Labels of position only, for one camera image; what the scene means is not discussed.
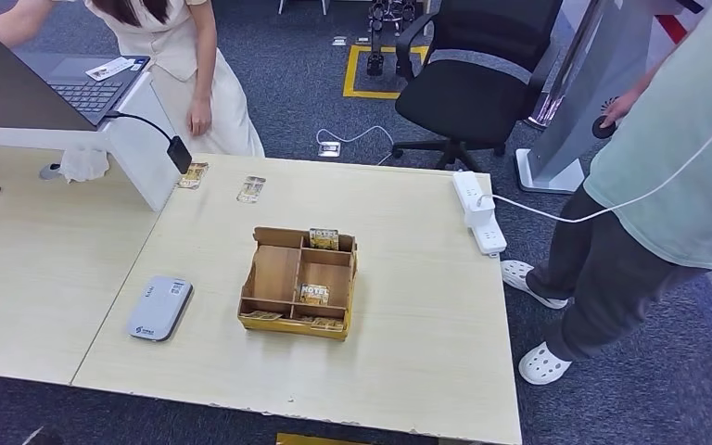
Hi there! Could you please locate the white raised counter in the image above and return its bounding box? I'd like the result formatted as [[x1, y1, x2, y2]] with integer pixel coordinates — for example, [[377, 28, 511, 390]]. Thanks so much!
[[0, 72, 184, 213]]

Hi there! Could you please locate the white charging cable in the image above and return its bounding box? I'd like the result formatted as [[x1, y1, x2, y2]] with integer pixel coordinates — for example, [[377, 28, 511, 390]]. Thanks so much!
[[483, 104, 712, 224]]

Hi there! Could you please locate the person's left hand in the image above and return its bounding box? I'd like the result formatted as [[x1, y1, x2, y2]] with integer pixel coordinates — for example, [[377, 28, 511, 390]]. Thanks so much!
[[185, 97, 213, 137]]

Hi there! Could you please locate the person's right hand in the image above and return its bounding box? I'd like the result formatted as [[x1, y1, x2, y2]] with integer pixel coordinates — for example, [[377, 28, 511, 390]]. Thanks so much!
[[599, 90, 642, 129]]

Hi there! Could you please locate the black office chair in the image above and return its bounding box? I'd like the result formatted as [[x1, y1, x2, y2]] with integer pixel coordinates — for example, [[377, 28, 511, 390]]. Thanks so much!
[[390, 0, 565, 173]]

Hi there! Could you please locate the silver standing kiosk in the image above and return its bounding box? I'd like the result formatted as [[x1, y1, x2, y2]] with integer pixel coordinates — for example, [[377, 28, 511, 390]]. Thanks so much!
[[514, 0, 707, 196]]

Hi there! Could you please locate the white crumpled tissue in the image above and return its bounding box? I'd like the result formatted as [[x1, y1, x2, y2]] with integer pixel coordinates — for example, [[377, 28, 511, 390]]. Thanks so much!
[[58, 146, 111, 184]]

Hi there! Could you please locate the white ID card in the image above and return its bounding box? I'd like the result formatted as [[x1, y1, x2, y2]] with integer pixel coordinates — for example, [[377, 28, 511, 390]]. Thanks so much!
[[84, 56, 136, 83]]

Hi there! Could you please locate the grey laptop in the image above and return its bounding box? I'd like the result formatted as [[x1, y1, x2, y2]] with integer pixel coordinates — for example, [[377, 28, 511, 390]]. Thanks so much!
[[0, 17, 151, 132]]

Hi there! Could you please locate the white floor cable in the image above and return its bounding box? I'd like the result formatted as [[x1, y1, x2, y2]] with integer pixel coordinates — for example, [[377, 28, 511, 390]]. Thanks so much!
[[315, 125, 395, 167]]

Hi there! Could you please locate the black wheeled machine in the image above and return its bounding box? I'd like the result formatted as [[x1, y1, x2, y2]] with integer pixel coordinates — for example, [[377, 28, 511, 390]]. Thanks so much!
[[364, 0, 419, 79]]

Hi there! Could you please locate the white plug adapter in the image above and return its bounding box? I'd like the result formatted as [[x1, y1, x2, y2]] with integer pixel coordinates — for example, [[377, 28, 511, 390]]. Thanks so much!
[[463, 194, 496, 228]]

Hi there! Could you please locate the black round disc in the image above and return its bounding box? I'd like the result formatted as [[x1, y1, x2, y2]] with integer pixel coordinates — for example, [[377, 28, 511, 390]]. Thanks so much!
[[591, 114, 618, 141]]

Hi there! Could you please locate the person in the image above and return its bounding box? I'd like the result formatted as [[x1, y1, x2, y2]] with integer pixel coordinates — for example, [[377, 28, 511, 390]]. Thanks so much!
[[501, 0, 712, 392], [0, 0, 266, 159]]

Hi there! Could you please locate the white clog shoe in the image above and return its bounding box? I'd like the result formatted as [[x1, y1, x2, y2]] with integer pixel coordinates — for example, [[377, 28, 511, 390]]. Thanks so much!
[[501, 260, 570, 311], [518, 341, 573, 387]]

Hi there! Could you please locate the yellow floor tape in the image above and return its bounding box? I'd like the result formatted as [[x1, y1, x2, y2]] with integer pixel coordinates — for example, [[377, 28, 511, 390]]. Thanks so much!
[[275, 432, 373, 445]]

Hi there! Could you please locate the wooden card organizer box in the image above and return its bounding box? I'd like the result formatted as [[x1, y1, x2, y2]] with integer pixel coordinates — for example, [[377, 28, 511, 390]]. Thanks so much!
[[237, 226, 359, 342]]

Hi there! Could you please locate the grey card reader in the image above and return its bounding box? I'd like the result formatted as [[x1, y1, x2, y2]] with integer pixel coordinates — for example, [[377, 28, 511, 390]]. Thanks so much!
[[126, 275, 195, 343]]

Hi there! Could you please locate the black laptop charger cable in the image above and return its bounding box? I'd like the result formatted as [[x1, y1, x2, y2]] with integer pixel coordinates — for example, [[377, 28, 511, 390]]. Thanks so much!
[[104, 110, 193, 175]]

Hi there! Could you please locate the white power strip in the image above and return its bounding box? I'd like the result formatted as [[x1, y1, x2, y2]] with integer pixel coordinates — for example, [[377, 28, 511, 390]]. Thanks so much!
[[451, 171, 508, 258]]

